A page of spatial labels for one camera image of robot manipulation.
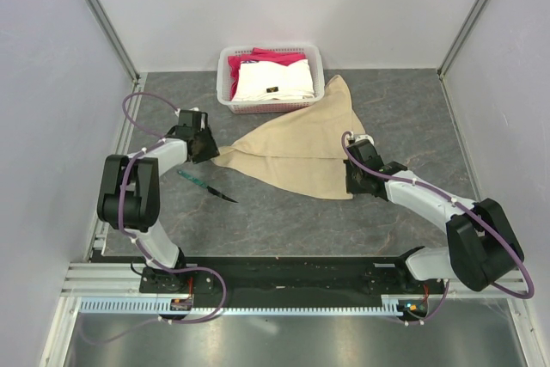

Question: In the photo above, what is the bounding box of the green handled knife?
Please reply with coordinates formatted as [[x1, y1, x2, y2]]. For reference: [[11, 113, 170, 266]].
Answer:
[[177, 169, 237, 204]]

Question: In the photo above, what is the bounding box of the beige cloth napkin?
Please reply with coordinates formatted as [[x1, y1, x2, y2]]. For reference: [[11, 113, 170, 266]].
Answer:
[[213, 75, 365, 200]]

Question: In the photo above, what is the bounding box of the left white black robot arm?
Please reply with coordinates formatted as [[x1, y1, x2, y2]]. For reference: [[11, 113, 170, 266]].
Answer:
[[97, 108, 219, 292]]

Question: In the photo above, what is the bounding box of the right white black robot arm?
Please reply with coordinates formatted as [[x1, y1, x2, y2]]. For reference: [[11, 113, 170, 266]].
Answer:
[[341, 132, 534, 299]]

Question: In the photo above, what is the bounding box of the white plastic basket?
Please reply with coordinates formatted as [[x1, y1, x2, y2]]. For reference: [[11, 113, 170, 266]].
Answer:
[[217, 44, 325, 114]]

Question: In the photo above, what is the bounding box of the white folded shirt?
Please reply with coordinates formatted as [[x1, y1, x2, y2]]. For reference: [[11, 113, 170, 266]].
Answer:
[[232, 59, 315, 101]]

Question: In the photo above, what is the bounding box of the pink folded garment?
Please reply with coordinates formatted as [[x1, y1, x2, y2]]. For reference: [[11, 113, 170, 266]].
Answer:
[[227, 47, 307, 99]]

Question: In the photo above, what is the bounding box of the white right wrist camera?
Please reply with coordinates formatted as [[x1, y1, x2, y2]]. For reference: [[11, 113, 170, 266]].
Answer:
[[347, 132, 375, 145]]

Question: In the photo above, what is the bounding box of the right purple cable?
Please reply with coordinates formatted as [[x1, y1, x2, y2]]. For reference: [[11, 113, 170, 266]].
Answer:
[[341, 131, 536, 327]]

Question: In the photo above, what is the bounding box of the blue slotted cable duct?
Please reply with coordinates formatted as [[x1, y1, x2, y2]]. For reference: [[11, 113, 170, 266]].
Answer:
[[80, 297, 403, 316]]

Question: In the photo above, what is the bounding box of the left aluminium frame post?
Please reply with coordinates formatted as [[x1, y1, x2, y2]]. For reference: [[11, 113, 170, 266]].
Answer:
[[84, 0, 141, 84]]

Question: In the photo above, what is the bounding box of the aluminium frame post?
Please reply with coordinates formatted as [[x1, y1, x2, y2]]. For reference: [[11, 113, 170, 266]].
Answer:
[[84, 0, 141, 84], [437, 0, 490, 80]]

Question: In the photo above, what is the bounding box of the right aluminium frame post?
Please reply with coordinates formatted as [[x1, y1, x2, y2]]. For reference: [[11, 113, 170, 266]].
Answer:
[[437, 0, 490, 80]]

